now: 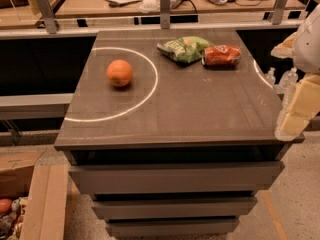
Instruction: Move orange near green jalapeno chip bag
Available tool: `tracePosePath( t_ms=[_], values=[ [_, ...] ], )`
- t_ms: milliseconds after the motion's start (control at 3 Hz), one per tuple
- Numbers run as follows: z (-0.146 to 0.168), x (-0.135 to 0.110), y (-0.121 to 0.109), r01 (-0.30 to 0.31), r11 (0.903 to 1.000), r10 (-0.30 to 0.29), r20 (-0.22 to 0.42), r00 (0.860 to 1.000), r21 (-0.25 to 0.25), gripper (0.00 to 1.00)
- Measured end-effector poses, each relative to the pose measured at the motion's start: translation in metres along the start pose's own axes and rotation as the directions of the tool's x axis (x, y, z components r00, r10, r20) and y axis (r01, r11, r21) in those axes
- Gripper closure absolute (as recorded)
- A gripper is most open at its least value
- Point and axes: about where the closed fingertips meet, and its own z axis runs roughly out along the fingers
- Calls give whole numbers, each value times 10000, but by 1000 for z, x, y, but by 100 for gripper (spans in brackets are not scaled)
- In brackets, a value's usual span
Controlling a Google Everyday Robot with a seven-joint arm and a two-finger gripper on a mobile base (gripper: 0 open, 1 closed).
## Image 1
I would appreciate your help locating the metal bracket middle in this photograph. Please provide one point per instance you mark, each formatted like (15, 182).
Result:
(165, 14)

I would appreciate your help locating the metal bracket left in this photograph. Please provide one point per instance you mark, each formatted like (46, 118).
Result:
(47, 16)

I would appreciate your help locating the red item in box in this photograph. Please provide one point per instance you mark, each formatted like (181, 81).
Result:
(5, 206)

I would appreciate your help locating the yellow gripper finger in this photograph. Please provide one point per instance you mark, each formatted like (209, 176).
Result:
(284, 49)
(301, 103)

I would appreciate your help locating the crushed red soda can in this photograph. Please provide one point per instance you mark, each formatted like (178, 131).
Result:
(221, 55)

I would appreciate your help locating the metal bracket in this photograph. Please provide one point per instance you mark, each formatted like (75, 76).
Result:
(165, 14)
(278, 11)
(47, 16)

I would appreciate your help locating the grey drawer cabinet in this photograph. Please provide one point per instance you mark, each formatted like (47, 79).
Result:
(180, 149)

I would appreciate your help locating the green jalapeno chip bag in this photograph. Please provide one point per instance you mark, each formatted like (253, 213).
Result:
(184, 49)

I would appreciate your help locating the clear bottle right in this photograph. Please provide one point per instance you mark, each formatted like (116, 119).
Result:
(288, 78)

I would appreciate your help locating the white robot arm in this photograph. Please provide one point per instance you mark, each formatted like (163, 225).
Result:
(306, 49)

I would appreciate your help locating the cardboard box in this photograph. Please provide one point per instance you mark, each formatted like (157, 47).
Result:
(44, 185)

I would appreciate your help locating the metal bracket right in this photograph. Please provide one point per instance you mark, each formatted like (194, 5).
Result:
(278, 11)

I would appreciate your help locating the orange fruit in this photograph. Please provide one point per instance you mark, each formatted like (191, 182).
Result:
(119, 73)

